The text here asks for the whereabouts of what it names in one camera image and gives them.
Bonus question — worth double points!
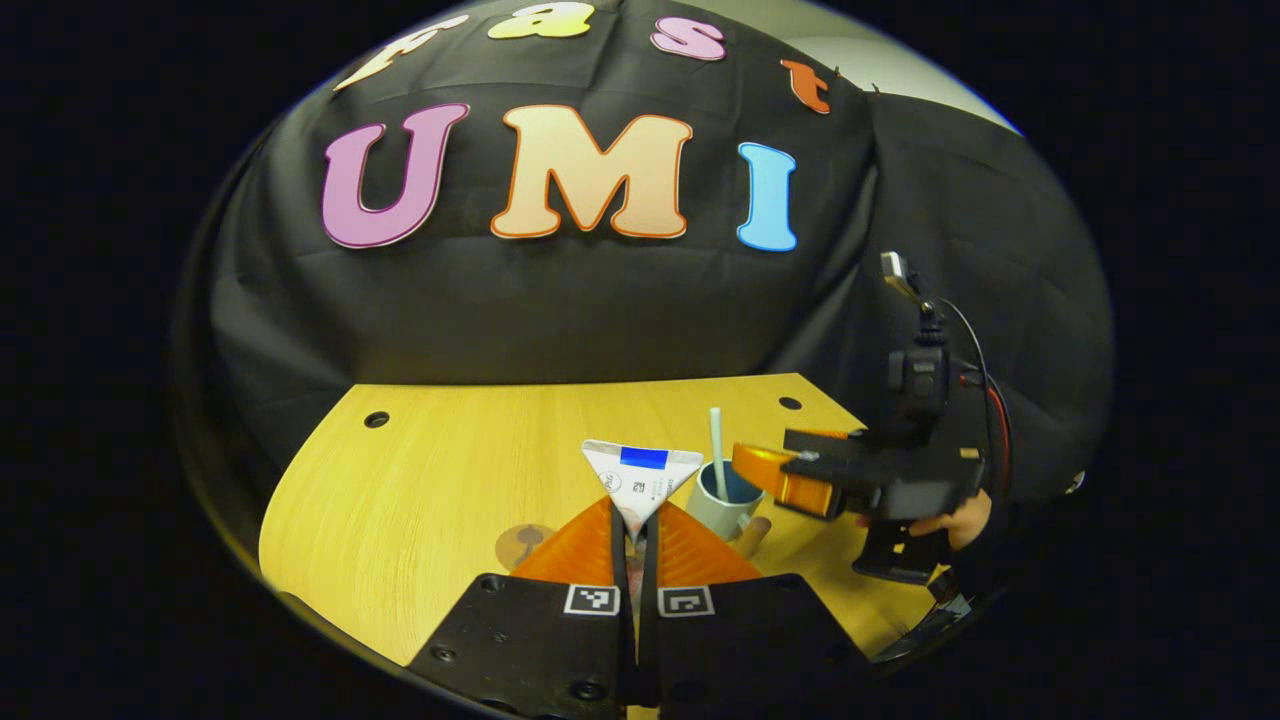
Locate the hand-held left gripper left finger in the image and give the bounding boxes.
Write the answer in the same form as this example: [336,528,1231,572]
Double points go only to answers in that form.
[405,497,633,716]

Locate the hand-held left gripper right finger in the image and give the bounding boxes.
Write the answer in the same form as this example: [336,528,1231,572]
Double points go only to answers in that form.
[645,500,871,716]

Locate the pale blue cup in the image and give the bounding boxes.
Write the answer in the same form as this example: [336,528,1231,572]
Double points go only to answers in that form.
[685,460,773,561]

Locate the round brown coaster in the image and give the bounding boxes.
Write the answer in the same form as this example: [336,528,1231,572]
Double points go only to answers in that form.
[496,523,556,571]

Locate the white toothpaste tube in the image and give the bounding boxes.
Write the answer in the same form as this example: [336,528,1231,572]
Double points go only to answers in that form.
[582,438,705,546]

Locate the black backdrop cloth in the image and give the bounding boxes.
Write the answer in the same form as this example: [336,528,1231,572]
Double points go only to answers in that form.
[200,0,1116,501]

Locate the black and red cable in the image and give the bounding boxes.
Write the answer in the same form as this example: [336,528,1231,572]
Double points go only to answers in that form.
[938,297,1013,501]

